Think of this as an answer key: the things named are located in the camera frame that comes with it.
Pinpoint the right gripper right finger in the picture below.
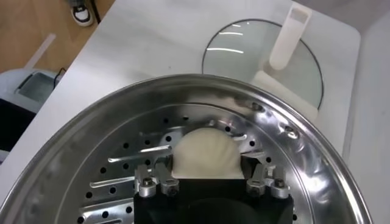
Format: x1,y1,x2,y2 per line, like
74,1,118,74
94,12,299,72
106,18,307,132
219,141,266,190
242,158,291,199

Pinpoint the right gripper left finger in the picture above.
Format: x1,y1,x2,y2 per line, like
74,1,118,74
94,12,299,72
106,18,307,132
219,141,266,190
133,155,180,199

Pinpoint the white steamed baozi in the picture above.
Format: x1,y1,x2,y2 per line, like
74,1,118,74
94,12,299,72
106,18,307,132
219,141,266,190
170,127,245,180

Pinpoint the stainless steel steamer basket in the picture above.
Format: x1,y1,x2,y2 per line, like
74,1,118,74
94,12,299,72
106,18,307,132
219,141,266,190
0,74,373,224

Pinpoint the grey robot torso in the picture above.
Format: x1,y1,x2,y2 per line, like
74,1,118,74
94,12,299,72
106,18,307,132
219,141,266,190
0,68,66,153

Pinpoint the black and white shoe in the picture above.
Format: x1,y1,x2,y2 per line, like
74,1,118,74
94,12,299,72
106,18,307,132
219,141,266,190
69,0,94,27

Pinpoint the glass lid with white handle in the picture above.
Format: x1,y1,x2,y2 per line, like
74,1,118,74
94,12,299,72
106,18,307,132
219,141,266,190
201,2,324,110

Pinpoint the black floor cable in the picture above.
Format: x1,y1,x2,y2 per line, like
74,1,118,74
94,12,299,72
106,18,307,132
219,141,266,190
90,0,102,24

